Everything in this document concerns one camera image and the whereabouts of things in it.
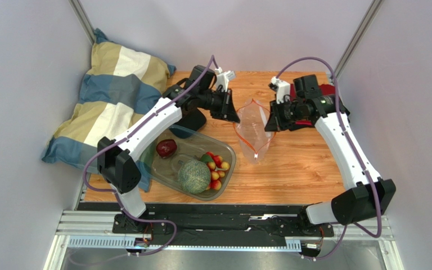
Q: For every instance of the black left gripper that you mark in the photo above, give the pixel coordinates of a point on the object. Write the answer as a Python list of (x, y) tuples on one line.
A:
[(226, 110)]

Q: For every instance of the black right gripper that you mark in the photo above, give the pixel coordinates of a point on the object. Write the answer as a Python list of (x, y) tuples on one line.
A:
[(279, 113)]

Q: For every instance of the clear orange zip top bag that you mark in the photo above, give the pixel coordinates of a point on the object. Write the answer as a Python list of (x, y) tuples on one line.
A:
[(253, 139)]

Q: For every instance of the bunch of red lychees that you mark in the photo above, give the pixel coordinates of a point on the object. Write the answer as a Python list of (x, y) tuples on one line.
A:
[(218, 169)]

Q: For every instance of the dark red apple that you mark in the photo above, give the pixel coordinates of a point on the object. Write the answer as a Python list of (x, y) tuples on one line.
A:
[(166, 148)]

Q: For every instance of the green netted melon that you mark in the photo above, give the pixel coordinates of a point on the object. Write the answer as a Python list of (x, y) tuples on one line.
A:
[(194, 176)]

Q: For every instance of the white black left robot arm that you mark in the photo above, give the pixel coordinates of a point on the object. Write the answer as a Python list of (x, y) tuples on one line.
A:
[(117, 158)]

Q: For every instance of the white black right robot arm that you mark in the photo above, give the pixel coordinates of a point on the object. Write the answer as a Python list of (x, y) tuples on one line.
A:
[(367, 195)]

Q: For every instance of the black baseball cap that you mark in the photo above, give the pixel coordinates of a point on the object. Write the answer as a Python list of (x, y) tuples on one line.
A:
[(189, 124)]

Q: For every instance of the red folded cloth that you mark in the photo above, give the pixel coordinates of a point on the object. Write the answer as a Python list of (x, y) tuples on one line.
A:
[(326, 89)]

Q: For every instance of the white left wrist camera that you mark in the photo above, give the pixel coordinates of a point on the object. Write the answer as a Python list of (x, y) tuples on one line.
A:
[(223, 79)]

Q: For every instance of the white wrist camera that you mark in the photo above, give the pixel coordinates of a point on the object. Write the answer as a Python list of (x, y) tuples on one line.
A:
[(281, 88), (223, 79)]

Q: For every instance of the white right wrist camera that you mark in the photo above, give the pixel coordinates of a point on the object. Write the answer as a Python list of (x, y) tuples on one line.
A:
[(281, 88)]

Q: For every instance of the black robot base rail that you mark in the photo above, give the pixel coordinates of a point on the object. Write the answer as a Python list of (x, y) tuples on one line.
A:
[(221, 225)]

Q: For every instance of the right aluminium frame post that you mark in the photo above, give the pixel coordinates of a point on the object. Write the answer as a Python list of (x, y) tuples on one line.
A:
[(357, 37)]

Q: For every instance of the aluminium frame post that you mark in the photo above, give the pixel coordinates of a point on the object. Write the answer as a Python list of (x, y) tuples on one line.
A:
[(83, 19), (357, 37)]

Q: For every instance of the left aluminium frame post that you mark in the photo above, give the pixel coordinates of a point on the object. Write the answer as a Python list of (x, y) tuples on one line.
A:
[(83, 19)]

